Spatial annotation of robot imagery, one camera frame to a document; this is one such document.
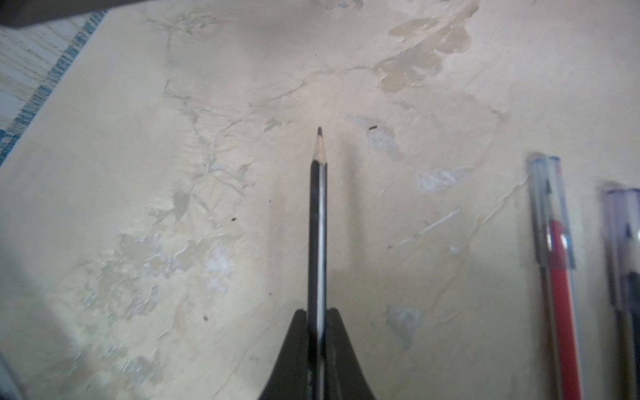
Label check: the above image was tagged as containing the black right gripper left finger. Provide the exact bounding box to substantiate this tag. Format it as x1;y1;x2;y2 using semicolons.
258;309;308;400

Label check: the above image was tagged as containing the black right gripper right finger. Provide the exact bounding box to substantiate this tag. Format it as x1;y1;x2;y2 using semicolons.
326;308;376;400

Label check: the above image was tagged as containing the black striped pencil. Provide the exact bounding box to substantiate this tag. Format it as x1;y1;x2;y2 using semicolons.
603;188;639;399
308;128;328;399

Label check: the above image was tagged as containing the red striped pencil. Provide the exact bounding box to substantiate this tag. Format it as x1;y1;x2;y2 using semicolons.
528;155;584;399

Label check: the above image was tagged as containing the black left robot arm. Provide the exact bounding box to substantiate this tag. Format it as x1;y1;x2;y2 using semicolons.
1;0;141;28

